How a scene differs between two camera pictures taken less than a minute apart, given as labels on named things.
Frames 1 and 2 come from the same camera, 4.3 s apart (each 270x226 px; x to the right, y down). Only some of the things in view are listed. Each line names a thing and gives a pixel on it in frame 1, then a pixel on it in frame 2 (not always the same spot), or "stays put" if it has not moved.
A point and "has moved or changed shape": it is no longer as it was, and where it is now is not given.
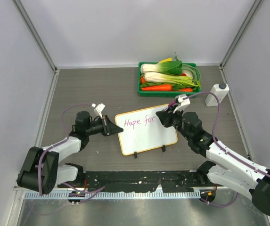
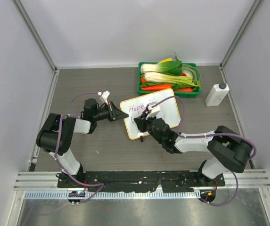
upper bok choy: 173,67 stays put
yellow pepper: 166,60 stays put
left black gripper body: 98,126 to 104,113
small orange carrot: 186,90 stays put
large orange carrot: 164,87 stays put
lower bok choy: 153,76 stays put
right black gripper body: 177,121 to 151,130
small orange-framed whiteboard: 143,130 has moved or changed shape
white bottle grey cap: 221,90 stays put
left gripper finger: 111,127 to 117,114
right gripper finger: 166,117 to 141,123
